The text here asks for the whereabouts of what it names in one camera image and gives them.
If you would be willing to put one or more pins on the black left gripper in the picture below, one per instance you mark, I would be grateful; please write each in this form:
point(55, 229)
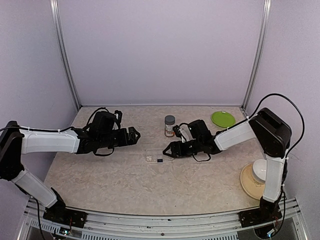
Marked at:
point(124, 141)

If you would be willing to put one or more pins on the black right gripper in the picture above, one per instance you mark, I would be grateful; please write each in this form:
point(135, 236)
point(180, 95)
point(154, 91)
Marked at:
point(173, 145)

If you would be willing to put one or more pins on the clear plastic pill organizer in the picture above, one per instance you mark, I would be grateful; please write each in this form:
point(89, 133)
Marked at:
point(157, 157)

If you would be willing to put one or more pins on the orange grey-capped pill bottle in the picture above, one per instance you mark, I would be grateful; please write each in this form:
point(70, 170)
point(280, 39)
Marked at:
point(169, 123)

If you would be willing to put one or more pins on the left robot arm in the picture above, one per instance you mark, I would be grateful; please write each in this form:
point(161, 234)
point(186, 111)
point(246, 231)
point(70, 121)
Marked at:
point(102, 131)

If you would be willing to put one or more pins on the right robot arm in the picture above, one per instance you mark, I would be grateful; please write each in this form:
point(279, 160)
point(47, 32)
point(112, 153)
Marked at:
point(267, 132)

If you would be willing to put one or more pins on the white round tablets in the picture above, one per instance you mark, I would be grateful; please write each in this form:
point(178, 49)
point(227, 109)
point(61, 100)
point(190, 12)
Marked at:
point(149, 158)

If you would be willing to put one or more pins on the green plate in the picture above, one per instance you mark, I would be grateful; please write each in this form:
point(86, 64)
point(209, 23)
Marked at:
point(223, 119)

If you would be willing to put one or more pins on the white bowl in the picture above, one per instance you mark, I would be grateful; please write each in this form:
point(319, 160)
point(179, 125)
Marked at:
point(259, 170)

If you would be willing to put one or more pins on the beige plate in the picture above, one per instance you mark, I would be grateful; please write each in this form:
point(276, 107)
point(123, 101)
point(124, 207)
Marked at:
point(250, 185)

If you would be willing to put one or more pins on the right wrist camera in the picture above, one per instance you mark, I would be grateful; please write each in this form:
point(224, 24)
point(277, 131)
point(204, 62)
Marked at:
point(183, 131)

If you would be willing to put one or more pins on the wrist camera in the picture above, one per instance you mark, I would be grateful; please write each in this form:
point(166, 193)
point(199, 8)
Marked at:
point(183, 131)
point(118, 118)

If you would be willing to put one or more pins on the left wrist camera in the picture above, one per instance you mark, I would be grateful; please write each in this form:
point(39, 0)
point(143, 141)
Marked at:
point(118, 118)

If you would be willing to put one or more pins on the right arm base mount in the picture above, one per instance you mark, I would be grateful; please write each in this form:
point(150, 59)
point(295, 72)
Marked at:
point(266, 212)

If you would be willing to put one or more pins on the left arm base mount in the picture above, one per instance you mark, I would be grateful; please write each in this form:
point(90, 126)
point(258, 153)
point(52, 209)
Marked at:
point(58, 213)

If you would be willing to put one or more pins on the front aluminium rail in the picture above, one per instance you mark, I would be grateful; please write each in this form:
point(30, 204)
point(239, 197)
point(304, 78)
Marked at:
point(111, 226)

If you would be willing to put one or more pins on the left aluminium frame post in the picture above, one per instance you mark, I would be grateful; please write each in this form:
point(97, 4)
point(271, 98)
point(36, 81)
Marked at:
point(54, 5)

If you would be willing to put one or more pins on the aluminium frame post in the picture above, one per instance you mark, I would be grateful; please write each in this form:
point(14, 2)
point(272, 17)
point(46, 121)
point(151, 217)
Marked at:
point(54, 5)
point(258, 53)

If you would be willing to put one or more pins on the right aluminium frame post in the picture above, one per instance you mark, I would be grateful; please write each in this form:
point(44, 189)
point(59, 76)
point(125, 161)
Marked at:
point(258, 53)

